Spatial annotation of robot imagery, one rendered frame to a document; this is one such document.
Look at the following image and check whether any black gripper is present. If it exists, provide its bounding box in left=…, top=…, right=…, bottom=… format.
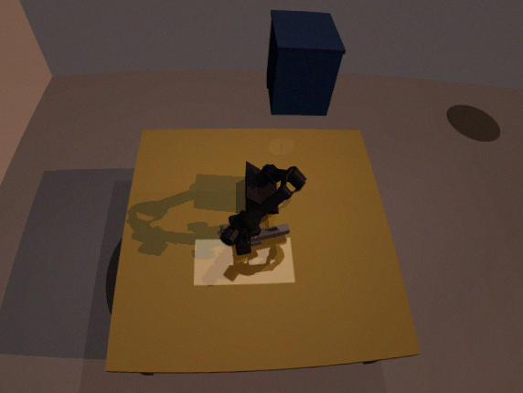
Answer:
left=229, top=215, right=251, bottom=255

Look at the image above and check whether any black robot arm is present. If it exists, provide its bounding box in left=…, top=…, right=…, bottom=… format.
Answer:
left=219, top=165, right=306, bottom=247

